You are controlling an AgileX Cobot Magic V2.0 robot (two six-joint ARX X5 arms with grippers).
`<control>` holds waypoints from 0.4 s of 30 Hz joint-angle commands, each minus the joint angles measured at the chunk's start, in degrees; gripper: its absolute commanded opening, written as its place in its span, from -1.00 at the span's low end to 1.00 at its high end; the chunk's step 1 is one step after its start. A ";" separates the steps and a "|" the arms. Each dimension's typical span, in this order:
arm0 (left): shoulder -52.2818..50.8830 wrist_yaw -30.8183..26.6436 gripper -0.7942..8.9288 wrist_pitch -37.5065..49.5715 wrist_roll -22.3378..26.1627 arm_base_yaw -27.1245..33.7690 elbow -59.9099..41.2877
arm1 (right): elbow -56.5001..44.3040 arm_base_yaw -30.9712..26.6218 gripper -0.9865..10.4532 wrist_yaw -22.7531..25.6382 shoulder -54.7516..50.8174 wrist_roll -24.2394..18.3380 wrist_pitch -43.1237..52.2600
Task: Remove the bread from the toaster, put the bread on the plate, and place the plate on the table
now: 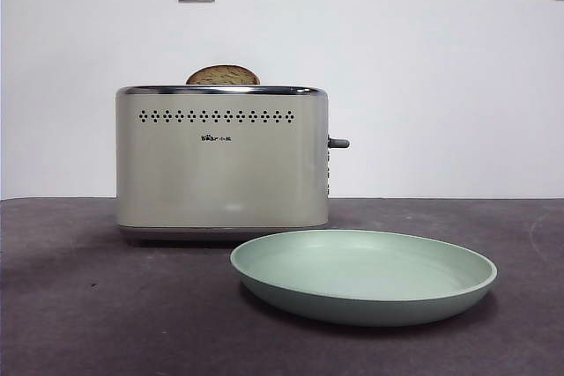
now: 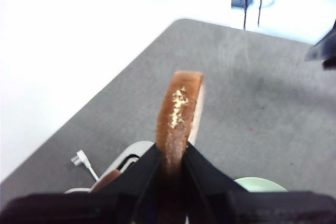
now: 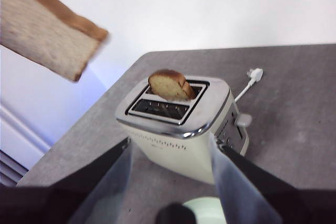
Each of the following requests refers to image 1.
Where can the pale green round plate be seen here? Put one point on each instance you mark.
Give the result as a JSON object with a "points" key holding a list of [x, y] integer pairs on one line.
{"points": [[361, 270]]}

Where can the cream two-slot toaster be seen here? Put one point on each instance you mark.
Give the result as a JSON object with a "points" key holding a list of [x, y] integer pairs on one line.
{"points": [[220, 173]]}

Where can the bread slice with brown crust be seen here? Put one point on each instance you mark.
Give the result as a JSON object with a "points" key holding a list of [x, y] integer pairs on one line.
{"points": [[222, 75]]}

